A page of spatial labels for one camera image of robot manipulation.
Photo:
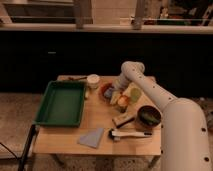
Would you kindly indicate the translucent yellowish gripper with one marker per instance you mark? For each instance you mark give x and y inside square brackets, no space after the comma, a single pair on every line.
[115,96]

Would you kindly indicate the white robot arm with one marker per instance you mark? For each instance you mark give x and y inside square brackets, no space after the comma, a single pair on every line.
[184,135]

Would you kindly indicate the green translucent cup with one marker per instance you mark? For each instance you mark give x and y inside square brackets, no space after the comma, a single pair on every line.
[135,95]

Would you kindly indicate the wooden block with black edge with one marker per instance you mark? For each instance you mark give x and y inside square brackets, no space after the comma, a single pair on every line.
[123,119]

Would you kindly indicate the wooden table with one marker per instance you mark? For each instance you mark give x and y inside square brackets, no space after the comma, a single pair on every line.
[96,114]

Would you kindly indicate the white cup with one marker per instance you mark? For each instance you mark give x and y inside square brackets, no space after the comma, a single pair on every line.
[93,81]

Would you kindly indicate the dark brown bowl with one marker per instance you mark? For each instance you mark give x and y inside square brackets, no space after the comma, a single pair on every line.
[151,111]

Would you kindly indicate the white black dish brush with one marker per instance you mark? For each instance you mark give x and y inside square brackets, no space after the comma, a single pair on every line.
[117,135]

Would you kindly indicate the green vegetable in bowl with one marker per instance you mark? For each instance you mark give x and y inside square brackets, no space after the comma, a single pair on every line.
[150,119]

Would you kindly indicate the blue-grey cloth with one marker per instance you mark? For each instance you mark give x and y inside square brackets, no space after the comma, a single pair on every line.
[92,139]

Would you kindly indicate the brown spoon utensil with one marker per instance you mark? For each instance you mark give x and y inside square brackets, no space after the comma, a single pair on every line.
[76,79]

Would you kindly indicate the green plastic tray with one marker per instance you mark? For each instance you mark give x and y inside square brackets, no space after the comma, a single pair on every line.
[62,104]

